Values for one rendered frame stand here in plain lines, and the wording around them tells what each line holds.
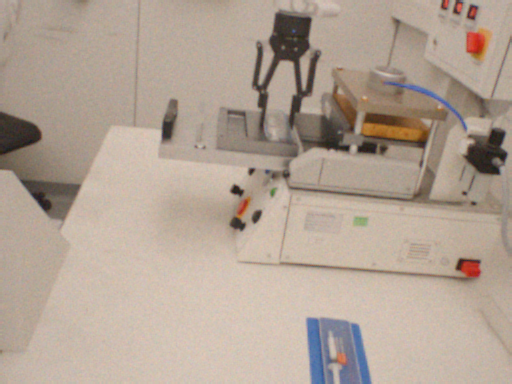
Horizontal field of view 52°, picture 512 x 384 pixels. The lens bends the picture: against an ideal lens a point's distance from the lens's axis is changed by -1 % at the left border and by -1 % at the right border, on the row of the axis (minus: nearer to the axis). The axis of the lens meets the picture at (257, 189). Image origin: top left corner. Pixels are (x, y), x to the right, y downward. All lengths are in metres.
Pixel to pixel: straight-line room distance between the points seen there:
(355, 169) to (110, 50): 1.76
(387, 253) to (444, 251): 0.12
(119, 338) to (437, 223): 0.65
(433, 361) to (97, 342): 0.56
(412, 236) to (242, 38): 1.63
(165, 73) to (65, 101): 0.50
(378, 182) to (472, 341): 0.34
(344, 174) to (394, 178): 0.10
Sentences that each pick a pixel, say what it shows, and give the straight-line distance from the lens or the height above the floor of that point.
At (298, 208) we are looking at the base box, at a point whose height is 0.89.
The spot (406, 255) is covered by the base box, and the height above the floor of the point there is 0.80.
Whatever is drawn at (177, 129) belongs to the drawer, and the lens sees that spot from 1.14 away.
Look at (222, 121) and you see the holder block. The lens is 1.14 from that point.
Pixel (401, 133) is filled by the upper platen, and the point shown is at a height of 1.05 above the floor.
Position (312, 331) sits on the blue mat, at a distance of 0.97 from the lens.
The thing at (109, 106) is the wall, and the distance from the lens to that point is 2.67.
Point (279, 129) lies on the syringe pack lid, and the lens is 1.11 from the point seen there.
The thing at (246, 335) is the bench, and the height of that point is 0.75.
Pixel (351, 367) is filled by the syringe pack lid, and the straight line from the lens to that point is 0.89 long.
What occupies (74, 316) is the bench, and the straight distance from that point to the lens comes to 0.96.
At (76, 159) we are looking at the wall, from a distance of 2.80.
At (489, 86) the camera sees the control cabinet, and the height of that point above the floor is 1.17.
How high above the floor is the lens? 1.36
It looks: 26 degrees down
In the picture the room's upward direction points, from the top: 9 degrees clockwise
